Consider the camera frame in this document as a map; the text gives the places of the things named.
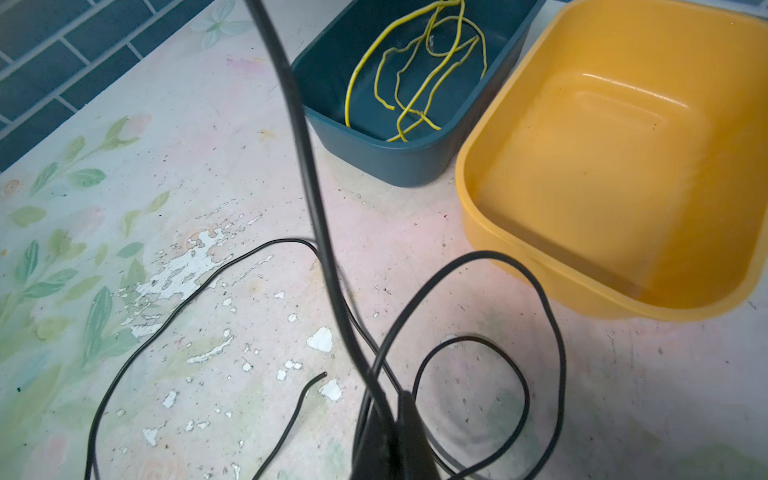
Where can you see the dark teal plastic bin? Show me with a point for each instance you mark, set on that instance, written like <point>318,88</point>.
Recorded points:
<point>393,88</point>

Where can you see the yellow plastic bin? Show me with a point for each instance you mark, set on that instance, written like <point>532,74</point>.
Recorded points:
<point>624,162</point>

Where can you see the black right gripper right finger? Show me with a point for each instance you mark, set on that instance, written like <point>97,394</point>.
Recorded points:
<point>415,456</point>

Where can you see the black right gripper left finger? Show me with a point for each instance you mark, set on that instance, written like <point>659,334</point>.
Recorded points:
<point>376,455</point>

